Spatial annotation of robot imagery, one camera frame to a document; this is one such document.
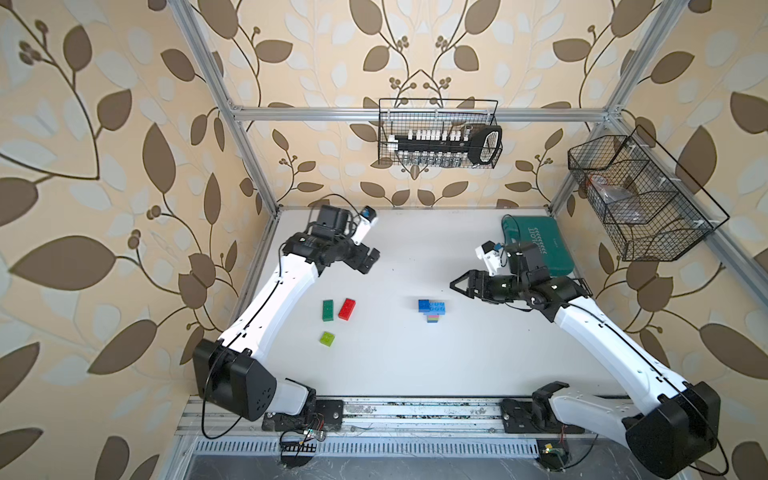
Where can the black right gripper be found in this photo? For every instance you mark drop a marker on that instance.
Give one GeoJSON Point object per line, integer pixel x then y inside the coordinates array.
{"type": "Point", "coordinates": [474, 282]}

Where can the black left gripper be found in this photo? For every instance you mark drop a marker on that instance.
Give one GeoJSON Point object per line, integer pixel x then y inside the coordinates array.
{"type": "Point", "coordinates": [364, 264]}

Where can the light blue long lego brick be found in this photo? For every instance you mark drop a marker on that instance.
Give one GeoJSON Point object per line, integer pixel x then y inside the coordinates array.
{"type": "Point", "coordinates": [431, 308]}

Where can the lime green small lego brick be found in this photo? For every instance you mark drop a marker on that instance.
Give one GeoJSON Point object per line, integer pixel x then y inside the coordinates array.
{"type": "Point", "coordinates": [327, 339]}

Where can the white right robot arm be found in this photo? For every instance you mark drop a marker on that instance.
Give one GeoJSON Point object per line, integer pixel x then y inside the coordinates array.
{"type": "Point", "coordinates": [666, 422]}

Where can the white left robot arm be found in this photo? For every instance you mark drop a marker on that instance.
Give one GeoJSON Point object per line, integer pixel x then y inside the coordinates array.
{"type": "Point", "coordinates": [358, 304]}

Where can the green long lego brick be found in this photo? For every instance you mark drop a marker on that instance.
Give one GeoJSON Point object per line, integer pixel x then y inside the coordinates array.
{"type": "Point", "coordinates": [328, 311]}

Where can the red long lego brick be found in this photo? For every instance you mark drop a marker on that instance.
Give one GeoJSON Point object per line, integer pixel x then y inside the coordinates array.
{"type": "Point", "coordinates": [347, 309]}

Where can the green plastic tool case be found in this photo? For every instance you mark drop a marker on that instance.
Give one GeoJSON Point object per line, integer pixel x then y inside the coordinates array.
{"type": "Point", "coordinates": [544, 232]}

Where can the black socket tool set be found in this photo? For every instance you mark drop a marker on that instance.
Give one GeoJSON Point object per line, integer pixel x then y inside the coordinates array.
{"type": "Point", "coordinates": [468, 146]}

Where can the plastic bag in basket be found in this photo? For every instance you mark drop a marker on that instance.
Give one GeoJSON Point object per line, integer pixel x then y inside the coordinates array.
{"type": "Point", "coordinates": [613, 204]}

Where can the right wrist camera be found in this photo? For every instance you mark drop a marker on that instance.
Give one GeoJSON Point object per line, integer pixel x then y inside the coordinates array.
{"type": "Point", "coordinates": [493, 255]}

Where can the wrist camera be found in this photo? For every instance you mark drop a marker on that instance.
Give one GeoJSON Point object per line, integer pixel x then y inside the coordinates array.
{"type": "Point", "coordinates": [493, 255]}
{"type": "Point", "coordinates": [367, 219]}

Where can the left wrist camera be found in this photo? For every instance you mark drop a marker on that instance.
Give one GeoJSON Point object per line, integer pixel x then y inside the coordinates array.
{"type": "Point", "coordinates": [367, 219]}

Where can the back wire basket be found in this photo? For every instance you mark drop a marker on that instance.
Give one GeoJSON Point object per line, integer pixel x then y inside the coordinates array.
{"type": "Point", "coordinates": [398, 115]}

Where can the wire basket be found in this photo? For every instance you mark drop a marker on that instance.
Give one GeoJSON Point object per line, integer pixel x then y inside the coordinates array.
{"type": "Point", "coordinates": [398, 115]}
{"type": "Point", "coordinates": [680, 212]}

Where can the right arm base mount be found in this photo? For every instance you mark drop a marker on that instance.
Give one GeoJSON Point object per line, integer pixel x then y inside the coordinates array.
{"type": "Point", "coordinates": [528, 416]}

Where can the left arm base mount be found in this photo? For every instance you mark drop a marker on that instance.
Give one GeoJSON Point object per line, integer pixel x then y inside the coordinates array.
{"type": "Point", "coordinates": [318, 414]}

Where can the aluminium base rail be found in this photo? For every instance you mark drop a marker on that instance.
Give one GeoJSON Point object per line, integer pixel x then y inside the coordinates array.
{"type": "Point", "coordinates": [379, 428]}

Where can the right wire basket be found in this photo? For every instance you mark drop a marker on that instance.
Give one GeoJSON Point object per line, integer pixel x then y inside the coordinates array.
{"type": "Point", "coordinates": [680, 212]}

